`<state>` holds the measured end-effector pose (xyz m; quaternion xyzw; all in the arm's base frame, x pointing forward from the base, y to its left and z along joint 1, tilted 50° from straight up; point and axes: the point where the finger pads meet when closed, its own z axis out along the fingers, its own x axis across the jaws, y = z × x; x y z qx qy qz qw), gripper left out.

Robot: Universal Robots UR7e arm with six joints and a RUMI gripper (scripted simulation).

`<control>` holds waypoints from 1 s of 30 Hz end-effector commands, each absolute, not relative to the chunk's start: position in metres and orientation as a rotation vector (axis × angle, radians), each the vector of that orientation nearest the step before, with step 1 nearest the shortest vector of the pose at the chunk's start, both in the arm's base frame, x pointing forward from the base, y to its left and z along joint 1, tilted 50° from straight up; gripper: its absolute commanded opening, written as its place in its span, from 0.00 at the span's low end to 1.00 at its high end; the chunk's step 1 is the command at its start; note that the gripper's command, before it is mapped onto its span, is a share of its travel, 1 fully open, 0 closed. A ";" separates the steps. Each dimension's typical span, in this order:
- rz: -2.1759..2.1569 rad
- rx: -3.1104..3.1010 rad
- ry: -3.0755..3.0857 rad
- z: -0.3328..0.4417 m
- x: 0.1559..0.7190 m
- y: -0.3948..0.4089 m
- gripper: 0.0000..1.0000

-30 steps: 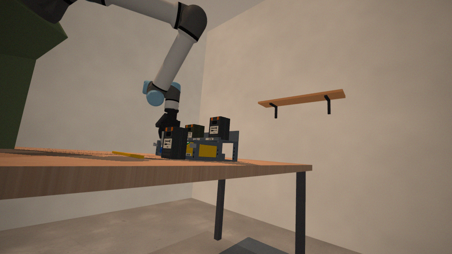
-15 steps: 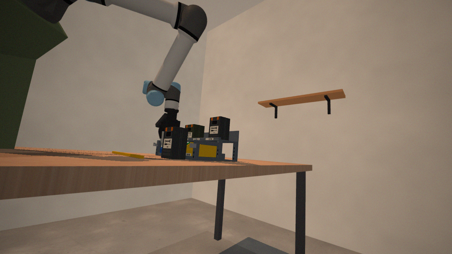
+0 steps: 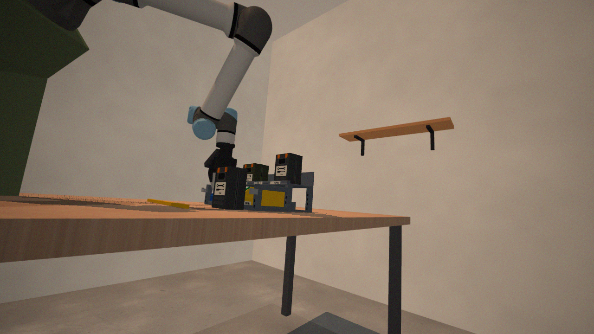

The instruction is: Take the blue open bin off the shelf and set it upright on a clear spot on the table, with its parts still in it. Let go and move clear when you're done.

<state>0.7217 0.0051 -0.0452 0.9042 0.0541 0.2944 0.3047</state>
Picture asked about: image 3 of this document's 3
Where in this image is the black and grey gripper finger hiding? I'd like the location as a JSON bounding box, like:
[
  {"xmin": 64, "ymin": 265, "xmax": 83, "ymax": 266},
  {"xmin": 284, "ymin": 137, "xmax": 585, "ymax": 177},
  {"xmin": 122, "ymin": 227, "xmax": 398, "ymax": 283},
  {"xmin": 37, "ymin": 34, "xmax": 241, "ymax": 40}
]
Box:
[{"xmin": 208, "ymin": 165, "xmax": 216, "ymax": 190}]

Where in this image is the yellow bar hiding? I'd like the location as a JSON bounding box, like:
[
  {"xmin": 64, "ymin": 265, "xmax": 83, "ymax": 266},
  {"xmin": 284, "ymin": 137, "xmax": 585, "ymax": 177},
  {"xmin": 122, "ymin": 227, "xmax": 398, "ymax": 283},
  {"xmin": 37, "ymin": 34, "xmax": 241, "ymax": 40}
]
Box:
[{"xmin": 147, "ymin": 199, "xmax": 189, "ymax": 209}]

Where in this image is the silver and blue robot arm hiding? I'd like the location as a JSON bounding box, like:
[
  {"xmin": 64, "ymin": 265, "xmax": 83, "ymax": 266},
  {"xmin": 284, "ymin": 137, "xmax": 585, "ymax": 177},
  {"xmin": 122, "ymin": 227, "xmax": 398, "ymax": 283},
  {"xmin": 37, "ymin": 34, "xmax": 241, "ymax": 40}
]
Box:
[{"xmin": 27, "ymin": 0, "xmax": 272, "ymax": 144}]

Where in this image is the grey metal shelf rack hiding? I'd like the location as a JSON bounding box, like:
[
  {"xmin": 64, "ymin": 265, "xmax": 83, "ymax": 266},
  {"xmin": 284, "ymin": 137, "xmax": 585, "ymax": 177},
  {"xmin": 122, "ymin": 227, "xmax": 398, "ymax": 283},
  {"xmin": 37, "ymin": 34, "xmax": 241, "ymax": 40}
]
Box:
[{"xmin": 201, "ymin": 172, "xmax": 314, "ymax": 212}]

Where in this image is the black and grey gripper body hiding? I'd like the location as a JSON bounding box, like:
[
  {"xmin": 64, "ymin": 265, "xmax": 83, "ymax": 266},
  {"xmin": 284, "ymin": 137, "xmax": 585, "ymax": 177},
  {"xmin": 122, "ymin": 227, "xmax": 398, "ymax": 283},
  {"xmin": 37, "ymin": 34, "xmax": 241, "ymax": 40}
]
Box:
[{"xmin": 211, "ymin": 142, "xmax": 237, "ymax": 170}]

